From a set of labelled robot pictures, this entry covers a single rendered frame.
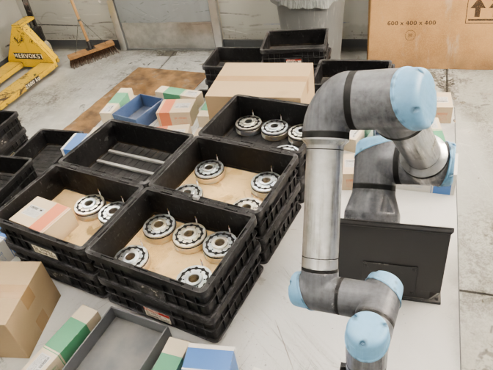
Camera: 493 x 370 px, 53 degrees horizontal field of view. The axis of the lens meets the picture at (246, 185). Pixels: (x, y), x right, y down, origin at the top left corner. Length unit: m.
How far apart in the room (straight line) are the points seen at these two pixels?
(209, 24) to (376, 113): 3.79
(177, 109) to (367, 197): 1.18
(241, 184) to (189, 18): 3.19
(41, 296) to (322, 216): 0.93
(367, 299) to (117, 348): 0.77
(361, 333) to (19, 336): 0.97
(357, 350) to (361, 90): 0.46
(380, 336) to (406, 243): 0.46
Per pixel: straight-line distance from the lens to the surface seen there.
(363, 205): 1.34
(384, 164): 1.35
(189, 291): 1.25
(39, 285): 1.59
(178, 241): 1.47
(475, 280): 2.50
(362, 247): 1.34
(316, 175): 0.99
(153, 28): 4.92
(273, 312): 1.45
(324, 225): 0.99
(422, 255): 1.35
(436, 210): 1.75
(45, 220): 1.66
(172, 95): 2.45
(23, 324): 1.55
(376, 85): 0.95
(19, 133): 3.15
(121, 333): 1.52
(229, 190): 1.65
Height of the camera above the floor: 1.87
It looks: 39 degrees down
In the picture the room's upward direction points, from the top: 10 degrees counter-clockwise
